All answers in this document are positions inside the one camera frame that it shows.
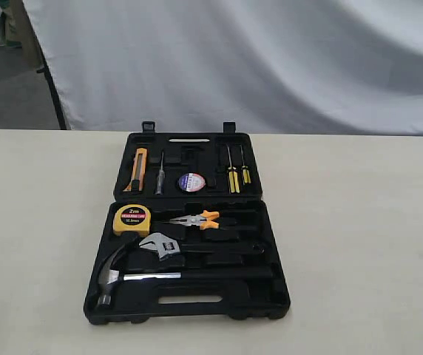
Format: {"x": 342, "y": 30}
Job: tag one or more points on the orange handled pliers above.
{"x": 222, "y": 225}

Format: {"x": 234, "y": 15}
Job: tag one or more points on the clear test pen screwdriver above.
{"x": 160, "y": 177}

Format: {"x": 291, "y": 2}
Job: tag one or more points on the black electrical tape roll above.
{"x": 191, "y": 182}

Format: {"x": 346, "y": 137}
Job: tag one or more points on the silver adjustable wrench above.
{"x": 165, "y": 247}

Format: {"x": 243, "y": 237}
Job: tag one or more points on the orange utility knife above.
{"x": 136, "y": 180}

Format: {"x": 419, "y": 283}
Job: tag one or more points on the black plastic tool case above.
{"x": 205, "y": 154}

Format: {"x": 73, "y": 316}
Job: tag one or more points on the claw hammer black grip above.
{"x": 108, "y": 277}

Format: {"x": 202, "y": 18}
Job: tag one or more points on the short yellow black screwdriver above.
{"x": 244, "y": 168}

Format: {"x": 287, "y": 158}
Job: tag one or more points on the yellow tape measure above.
{"x": 132, "y": 217}

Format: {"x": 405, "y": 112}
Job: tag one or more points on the white backdrop cloth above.
{"x": 269, "y": 66}

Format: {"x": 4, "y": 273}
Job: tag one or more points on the black backdrop stand pole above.
{"x": 36, "y": 56}

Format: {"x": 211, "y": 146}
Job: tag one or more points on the long yellow black screwdriver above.
{"x": 232, "y": 174}

